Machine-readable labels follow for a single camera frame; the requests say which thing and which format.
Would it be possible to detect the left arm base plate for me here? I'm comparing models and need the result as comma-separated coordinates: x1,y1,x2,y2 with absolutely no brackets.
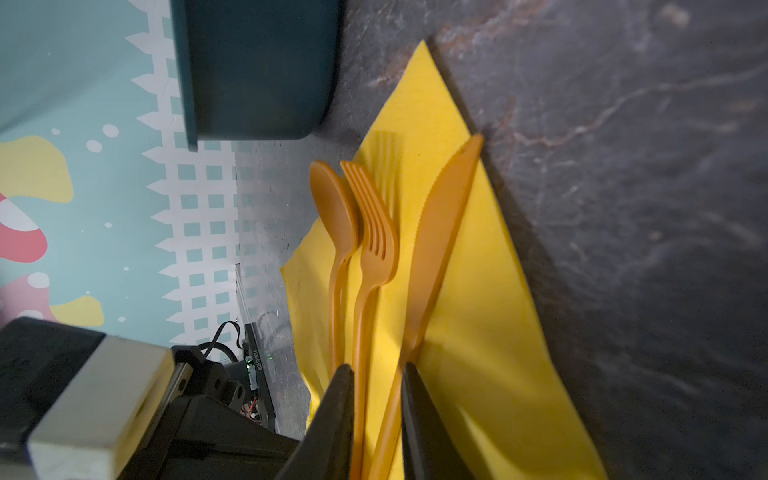
235,263,276,433

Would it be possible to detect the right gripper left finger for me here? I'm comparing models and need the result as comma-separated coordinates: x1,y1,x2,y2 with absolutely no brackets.
276,364,355,479

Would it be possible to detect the orange plastic spoon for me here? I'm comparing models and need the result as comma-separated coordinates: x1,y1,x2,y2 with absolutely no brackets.
309,160,360,376

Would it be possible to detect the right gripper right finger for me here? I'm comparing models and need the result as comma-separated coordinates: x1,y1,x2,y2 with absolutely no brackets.
401,363,475,480

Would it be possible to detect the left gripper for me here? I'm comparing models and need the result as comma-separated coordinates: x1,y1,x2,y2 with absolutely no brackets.
120,346,299,479

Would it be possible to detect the orange plastic fork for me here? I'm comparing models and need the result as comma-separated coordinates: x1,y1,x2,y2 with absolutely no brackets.
341,161,399,479

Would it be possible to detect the orange plastic knife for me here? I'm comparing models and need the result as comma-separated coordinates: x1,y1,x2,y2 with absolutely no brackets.
366,133,484,479

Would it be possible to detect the dark teal plastic tub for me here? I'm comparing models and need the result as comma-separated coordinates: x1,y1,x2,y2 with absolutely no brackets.
170,0,344,152

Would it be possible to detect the yellow paper napkin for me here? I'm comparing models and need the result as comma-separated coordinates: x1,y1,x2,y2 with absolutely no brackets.
280,40,610,480

